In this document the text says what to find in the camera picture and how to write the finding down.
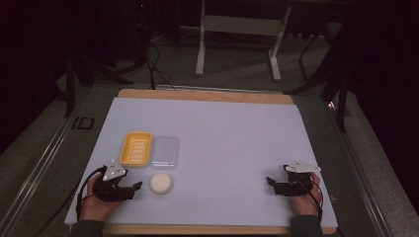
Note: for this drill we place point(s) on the white metal table frame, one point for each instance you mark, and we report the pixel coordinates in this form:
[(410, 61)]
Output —
[(242, 25)]

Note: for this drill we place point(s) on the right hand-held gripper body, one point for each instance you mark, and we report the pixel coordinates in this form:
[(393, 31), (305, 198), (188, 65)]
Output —
[(298, 179)]

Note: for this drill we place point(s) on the black tripod stand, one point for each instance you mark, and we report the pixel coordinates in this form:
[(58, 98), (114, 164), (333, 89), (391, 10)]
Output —
[(82, 70)]

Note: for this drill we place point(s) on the white table mat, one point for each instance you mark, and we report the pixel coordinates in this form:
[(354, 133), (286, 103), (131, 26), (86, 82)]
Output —
[(230, 148)]

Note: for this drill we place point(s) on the yellow soap dish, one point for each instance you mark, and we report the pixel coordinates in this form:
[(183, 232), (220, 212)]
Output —
[(135, 149)]

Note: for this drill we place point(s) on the metal floor rail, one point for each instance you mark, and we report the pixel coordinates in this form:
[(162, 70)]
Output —
[(39, 164), (362, 184)]

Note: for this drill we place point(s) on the person's left hand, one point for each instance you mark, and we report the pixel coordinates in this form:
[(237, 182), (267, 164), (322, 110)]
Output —
[(97, 207)]

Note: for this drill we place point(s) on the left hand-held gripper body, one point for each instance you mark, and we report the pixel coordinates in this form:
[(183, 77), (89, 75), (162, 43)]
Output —
[(110, 189)]

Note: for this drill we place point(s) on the round white soap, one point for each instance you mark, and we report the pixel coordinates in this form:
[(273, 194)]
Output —
[(161, 183)]

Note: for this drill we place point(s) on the person's right hand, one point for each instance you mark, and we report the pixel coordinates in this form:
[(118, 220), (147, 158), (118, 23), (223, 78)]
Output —
[(304, 204)]

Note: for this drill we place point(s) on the clear plastic container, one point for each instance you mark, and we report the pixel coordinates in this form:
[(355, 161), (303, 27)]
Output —
[(165, 152)]

